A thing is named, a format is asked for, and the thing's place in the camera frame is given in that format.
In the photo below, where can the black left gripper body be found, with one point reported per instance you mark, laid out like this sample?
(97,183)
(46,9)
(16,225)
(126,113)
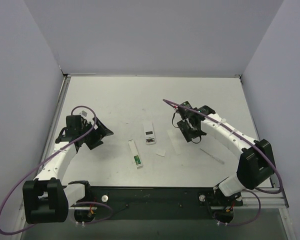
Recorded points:
(95,136)

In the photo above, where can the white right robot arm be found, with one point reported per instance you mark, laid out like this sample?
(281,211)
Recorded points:
(255,158)

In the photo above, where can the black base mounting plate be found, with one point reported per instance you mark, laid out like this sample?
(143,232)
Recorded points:
(152,203)

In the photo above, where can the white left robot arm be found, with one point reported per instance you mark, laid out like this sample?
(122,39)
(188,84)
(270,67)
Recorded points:
(45,198)

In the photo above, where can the aluminium frame rail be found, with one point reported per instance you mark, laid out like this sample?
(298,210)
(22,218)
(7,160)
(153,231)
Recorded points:
(252,198)

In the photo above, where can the white plastic tray strip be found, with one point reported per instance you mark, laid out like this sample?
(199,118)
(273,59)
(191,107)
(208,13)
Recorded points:
(173,136)

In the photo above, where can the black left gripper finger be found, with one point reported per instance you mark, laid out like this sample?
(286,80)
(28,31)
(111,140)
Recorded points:
(93,143)
(102,130)

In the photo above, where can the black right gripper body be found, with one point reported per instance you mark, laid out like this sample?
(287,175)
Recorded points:
(188,131)

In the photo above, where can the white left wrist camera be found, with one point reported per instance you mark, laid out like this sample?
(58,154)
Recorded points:
(84,114)

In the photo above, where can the white battery cover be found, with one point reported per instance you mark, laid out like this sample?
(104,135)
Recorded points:
(161,152)

